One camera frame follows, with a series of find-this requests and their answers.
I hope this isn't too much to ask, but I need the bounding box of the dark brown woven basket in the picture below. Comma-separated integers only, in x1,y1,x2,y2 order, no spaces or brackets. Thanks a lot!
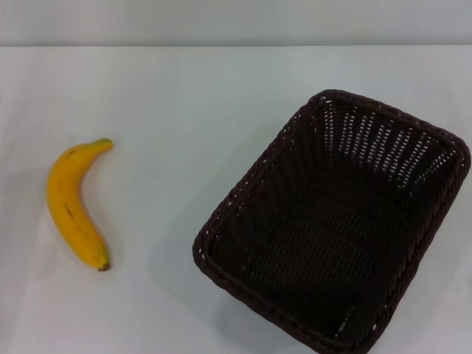
191,88,472,354

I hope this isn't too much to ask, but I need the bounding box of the yellow banana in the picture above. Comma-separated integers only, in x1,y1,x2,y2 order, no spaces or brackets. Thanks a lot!
46,138,114,273

